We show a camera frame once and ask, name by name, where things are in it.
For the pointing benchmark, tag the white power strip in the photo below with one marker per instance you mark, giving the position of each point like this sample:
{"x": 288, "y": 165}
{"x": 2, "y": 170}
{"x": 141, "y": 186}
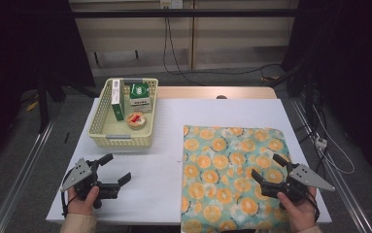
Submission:
{"x": 321, "y": 143}

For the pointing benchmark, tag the round tin with red label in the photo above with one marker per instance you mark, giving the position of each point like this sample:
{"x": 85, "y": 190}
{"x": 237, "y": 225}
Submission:
{"x": 136, "y": 120}

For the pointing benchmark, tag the pale yellow plastic basket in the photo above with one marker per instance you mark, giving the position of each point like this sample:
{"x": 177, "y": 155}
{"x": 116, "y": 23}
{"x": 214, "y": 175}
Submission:
{"x": 109, "y": 129}

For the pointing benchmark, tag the slim green white box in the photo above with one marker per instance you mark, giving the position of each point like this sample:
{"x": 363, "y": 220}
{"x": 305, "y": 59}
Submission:
{"x": 117, "y": 100}

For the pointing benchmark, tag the green white carton box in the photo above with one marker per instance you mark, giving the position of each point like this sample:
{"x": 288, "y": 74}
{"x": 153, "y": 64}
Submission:
{"x": 140, "y": 97}

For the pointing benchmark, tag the white table sheet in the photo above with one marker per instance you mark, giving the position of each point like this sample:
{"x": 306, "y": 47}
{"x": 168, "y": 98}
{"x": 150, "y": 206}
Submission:
{"x": 206, "y": 111}

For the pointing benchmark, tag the dark round table grommet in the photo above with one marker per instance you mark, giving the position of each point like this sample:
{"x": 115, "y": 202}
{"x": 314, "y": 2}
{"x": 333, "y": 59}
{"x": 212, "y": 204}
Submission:
{"x": 221, "y": 97}

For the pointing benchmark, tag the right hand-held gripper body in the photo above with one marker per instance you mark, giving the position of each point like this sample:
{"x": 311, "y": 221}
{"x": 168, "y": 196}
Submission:
{"x": 303, "y": 177}

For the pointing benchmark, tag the black metal stand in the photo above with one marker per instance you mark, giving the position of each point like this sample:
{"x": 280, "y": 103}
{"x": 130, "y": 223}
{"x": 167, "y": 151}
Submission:
{"x": 43, "y": 106}

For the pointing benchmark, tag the person's right hand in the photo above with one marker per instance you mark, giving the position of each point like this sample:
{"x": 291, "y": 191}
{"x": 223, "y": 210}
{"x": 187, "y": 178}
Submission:
{"x": 301, "y": 213}

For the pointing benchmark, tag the aluminium floor rail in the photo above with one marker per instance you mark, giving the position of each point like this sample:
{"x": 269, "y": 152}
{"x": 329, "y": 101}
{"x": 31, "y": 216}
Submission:
{"x": 21, "y": 178}
{"x": 342, "y": 187}

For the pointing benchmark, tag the black curtain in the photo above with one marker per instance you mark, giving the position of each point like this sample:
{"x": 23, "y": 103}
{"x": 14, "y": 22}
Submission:
{"x": 18, "y": 48}
{"x": 355, "y": 64}

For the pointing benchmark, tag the orange print shopping bag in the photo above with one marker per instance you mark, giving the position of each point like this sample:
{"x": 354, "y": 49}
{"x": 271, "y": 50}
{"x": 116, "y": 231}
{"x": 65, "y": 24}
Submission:
{"x": 225, "y": 168}

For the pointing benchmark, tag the person's left hand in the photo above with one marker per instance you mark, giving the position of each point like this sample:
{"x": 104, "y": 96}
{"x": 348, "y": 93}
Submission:
{"x": 80, "y": 206}

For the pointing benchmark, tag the white wall socket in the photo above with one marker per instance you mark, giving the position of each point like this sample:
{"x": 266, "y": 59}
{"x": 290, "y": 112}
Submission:
{"x": 171, "y": 4}

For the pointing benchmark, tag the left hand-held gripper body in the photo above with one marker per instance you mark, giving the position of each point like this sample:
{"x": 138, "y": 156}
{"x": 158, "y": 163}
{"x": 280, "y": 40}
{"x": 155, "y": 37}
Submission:
{"x": 80, "y": 174}

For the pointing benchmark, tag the small black stick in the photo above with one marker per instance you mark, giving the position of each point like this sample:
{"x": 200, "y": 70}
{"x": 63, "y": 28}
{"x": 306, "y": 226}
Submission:
{"x": 66, "y": 138}

